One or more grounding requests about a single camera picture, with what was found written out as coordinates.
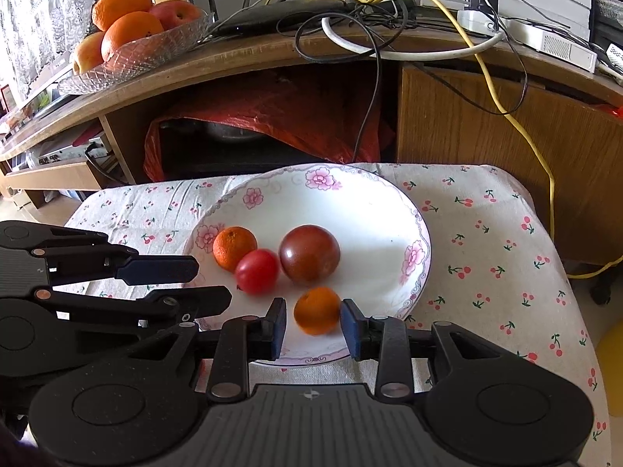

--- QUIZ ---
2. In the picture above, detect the black cable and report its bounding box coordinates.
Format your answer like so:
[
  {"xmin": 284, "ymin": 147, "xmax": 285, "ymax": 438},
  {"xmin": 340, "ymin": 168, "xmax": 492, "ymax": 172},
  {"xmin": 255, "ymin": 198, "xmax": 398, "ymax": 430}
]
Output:
[
  {"xmin": 296, "ymin": 10, "xmax": 410, "ymax": 166},
  {"xmin": 479, "ymin": 34, "xmax": 529, "ymax": 115}
]

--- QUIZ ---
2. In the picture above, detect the large orange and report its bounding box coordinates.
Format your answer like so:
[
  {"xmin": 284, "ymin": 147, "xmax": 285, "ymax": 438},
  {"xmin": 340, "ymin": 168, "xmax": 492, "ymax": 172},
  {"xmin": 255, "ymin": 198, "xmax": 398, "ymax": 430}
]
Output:
[
  {"xmin": 92, "ymin": 0, "xmax": 154, "ymax": 32},
  {"xmin": 100, "ymin": 11, "xmax": 165, "ymax": 63}
]

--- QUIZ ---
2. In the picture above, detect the white lace cloth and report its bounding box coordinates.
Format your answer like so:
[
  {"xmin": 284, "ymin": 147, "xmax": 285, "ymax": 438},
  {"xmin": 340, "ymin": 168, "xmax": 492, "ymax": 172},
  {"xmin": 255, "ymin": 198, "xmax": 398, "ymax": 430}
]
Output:
[{"xmin": 0, "ymin": 0, "xmax": 103, "ymax": 103}]

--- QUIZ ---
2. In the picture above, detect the small mandarin orange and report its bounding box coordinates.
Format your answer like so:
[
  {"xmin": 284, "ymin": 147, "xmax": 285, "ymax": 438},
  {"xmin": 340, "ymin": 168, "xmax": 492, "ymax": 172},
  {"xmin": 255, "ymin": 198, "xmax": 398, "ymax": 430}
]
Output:
[
  {"xmin": 293, "ymin": 287, "xmax": 342, "ymax": 336},
  {"xmin": 213, "ymin": 226, "xmax": 258, "ymax": 273}
]

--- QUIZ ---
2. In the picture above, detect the yellow apple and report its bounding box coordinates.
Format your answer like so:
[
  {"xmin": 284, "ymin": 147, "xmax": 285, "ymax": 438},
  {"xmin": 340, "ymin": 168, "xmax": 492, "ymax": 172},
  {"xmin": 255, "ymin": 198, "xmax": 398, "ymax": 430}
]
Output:
[{"xmin": 72, "ymin": 32, "xmax": 107, "ymax": 75}]

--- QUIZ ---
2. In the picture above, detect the metal pot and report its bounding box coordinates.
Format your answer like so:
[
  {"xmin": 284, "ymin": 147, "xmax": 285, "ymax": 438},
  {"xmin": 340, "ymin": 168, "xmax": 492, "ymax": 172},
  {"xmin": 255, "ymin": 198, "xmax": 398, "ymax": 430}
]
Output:
[{"xmin": 160, "ymin": 119, "xmax": 264, "ymax": 144}]

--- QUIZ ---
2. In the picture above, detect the red plastic bag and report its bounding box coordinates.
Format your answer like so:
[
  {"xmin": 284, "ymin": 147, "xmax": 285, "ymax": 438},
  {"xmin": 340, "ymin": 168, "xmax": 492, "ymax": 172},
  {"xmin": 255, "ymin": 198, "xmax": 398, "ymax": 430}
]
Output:
[{"xmin": 143, "ymin": 73, "xmax": 395, "ymax": 183}]

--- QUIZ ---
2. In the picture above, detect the wooden TV cabinet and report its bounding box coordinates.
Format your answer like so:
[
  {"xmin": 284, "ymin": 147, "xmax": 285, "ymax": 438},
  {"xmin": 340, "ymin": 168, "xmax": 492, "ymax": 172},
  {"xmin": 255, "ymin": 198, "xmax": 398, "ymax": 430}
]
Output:
[{"xmin": 0, "ymin": 24, "xmax": 623, "ymax": 273}]

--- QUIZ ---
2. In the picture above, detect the cherry print tablecloth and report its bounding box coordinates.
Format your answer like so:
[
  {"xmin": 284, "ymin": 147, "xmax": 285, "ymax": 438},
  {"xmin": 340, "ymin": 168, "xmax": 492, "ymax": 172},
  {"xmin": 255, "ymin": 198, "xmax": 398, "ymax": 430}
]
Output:
[{"xmin": 63, "ymin": 162, "xmax": 611, "ymax": 467}]

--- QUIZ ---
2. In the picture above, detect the yellow cable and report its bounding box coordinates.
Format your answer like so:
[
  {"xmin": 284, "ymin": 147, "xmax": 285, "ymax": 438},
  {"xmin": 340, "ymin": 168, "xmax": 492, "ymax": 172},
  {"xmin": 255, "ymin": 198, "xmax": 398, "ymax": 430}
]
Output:
[{"xmin": 265, "ymin": 0, "xmax": 623, "ymax": 280}]

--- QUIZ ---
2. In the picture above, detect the television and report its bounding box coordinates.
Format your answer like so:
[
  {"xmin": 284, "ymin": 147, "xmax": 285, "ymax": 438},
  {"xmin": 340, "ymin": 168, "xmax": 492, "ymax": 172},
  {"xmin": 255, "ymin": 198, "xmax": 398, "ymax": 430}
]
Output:
[{"xmin": 0, "ymin": 49, "xmax": 81, "ymax": 122}]

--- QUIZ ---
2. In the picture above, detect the red apple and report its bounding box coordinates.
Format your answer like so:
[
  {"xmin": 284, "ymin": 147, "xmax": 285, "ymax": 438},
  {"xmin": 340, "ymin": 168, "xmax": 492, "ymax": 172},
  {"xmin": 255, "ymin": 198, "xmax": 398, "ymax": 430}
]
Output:
[{"xmin": 148, "ymin": 0, "xmax": 202, "ymax": 31}]

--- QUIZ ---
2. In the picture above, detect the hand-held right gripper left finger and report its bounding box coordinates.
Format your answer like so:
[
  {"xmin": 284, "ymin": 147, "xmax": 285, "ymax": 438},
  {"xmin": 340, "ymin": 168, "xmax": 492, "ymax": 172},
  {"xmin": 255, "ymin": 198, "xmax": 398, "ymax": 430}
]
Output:
[{"xmin": 124, "ymin": 297, "xmax": 288, "ymax": 402}]

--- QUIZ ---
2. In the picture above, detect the silver media player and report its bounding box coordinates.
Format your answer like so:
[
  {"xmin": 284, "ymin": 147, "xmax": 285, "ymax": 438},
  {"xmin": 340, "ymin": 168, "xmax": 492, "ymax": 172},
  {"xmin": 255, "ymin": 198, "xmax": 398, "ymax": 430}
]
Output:
[{"xmin": 24, "ymin": 133, "xmax": 105, "ymax": 166}]

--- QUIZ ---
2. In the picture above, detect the dark purple tomato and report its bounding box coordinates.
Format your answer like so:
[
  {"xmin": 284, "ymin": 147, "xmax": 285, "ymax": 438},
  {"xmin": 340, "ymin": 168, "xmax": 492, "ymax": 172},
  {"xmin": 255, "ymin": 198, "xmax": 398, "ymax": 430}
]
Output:
[{"xmin": 279, "ymin": 224, "xmax": 341, "ymax": 287}]

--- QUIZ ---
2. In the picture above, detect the black metal rack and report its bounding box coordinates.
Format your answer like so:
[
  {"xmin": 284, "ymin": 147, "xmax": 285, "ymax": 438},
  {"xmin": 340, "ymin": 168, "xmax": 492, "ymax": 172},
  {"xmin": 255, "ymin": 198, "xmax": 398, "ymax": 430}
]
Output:
[{"xmin": 589, "ymin": 0, "xmax": 623, "ymax": 305}]

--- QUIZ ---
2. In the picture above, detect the glass fruit bowl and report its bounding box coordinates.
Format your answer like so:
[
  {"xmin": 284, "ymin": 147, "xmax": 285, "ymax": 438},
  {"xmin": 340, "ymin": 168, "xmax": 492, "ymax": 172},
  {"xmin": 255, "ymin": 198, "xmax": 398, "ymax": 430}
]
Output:
[{"xmin": 57, "ymin": 10, "xmax": 215, "ymax": 95}]

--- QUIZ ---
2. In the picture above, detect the red tomato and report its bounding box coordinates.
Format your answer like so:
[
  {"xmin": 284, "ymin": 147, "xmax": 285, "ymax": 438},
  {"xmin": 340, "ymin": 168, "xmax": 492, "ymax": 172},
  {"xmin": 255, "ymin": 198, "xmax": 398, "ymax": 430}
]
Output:
[{"xmin": 235, "ymin": 248, "xmax": 281, "ymax": 297}]

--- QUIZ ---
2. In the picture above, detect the white power strip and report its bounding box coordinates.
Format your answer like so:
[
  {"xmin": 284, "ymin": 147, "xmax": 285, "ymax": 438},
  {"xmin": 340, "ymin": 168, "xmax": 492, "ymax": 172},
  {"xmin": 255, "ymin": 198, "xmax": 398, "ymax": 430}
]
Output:
[{"xmin": 458, "ymin": 9, "xmax": 599, "ymax": 74}]

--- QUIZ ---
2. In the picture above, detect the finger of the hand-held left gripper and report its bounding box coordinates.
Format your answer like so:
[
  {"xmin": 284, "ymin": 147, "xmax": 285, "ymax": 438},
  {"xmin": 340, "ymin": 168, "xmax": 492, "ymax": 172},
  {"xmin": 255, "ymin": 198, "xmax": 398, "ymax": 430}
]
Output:
[
  {"xmin": 0, "ymin": 222, "xmax": 199, "ymax": 289},
  {"xmin": 34, "ymin": 286, "xmax": 233, "ymax": 339}
]

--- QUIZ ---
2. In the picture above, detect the thick white cable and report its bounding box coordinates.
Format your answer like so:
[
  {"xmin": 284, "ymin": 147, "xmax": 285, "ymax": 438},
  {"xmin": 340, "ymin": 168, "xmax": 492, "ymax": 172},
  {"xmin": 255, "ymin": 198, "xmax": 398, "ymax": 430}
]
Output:
[{"xmin": 321, "ymin": 14, "xmax": 507, "ymax": 61}]

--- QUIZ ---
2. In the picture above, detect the white floral plate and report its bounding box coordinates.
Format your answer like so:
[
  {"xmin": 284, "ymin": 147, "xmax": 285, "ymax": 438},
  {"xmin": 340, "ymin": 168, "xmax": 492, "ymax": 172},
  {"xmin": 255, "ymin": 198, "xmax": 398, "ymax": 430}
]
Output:
[{"xmin": 182, "ymin": 163, "xmax": 433, "ymax": 367}]

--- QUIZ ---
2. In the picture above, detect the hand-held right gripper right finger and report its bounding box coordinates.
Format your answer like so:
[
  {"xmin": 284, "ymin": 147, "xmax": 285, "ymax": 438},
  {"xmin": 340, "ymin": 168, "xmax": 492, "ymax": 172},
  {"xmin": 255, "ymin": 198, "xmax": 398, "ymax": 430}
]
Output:
[{"xmin": 340, "ymin": 297, "xmax": 507, "ymax": 400}]

